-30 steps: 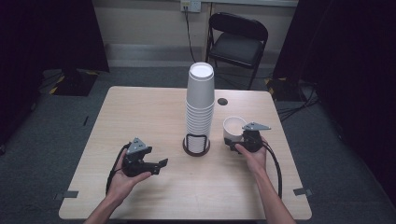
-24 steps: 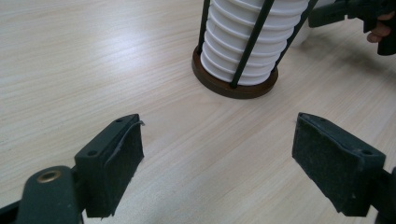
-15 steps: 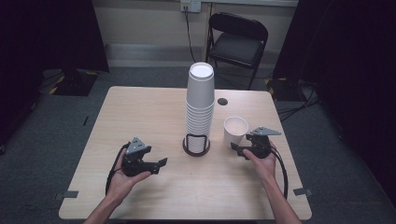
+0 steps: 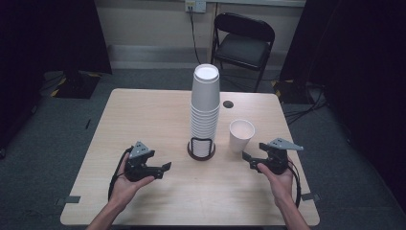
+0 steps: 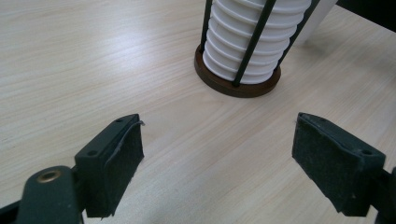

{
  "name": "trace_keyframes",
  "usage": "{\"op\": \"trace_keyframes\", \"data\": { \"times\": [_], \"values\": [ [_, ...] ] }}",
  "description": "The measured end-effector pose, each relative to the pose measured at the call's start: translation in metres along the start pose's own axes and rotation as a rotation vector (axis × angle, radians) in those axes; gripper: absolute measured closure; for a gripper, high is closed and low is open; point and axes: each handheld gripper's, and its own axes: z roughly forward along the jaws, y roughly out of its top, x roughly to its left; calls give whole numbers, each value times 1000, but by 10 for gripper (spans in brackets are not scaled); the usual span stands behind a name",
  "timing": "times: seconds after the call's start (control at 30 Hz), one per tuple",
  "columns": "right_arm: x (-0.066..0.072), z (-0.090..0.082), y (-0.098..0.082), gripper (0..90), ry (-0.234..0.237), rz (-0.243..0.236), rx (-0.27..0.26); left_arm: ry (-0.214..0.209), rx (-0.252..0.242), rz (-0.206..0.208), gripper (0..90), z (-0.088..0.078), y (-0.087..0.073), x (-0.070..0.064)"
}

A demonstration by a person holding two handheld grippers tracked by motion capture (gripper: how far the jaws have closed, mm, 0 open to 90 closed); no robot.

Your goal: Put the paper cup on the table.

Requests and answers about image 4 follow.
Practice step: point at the person's left hand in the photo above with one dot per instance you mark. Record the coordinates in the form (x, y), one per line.
(126, 190)

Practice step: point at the white wall socket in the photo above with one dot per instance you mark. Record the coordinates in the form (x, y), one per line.
(195, 5)

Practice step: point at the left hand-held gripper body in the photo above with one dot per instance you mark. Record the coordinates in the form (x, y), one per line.
(139, 169)

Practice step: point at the single white paper cup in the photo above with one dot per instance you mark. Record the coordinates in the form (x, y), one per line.
(241, 135)

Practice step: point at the grey tape strip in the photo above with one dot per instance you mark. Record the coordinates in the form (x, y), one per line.
(310, 196)
(68, 200)

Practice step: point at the dark curtain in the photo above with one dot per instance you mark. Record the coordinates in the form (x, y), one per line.
(360, 48)
(48, 35)

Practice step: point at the person's right hand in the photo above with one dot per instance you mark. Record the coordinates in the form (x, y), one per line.
(282, 185)

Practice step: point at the black stand base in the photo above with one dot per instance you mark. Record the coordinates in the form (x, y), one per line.
(78, 84)

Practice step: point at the stack of white paper cups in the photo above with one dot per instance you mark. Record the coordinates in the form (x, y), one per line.
(205, 105)

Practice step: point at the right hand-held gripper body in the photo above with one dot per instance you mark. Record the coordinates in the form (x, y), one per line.
(278, 158)

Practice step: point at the black folding chair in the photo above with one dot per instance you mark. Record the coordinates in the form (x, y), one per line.
(244, 48)

